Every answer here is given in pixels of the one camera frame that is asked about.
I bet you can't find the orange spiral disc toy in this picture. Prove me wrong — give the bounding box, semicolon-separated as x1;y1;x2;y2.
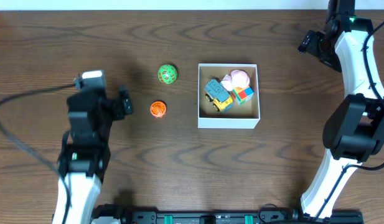
149;101;167;118

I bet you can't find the green patterned egg ball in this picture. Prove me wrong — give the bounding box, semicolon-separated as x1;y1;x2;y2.
157;64;178;85

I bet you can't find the pink duck toy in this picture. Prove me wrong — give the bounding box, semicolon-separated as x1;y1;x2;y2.
220;70;250;91

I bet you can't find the yellow grey toy truck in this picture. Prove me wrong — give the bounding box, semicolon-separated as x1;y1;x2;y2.
204;79;234;113

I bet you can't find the colourful puzzle cube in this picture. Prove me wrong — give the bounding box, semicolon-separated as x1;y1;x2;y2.
230;86;254;105

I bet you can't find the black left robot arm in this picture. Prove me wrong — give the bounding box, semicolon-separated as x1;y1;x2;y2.
52;86;133;223

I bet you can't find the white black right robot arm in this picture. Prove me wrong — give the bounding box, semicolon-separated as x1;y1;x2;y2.
298;0;384;223

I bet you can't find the white cardboard box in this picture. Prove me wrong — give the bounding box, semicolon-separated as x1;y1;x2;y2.
197;63;261;129

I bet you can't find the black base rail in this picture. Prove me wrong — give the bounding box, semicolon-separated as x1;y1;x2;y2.
91;203;364;224

